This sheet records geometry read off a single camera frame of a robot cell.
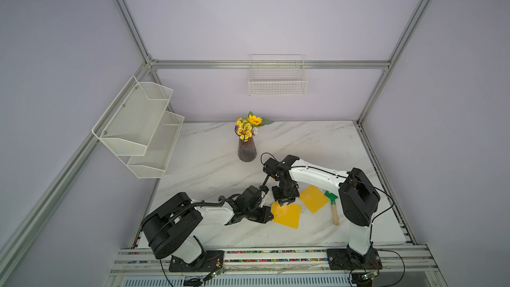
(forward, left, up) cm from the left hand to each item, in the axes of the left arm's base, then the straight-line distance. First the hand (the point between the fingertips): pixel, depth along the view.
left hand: (272, 219), depth 84 cm
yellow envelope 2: (+10, -20, 0) cm, 22 cm away
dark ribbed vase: (+31, +12, +8) cm, 34 cm away
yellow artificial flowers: (+31, +11, +25) cm, 41 cm away
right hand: (+5, -6, +4) cm, 9 cm away
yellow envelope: (+2, -7, 0) cm, 7 cm away
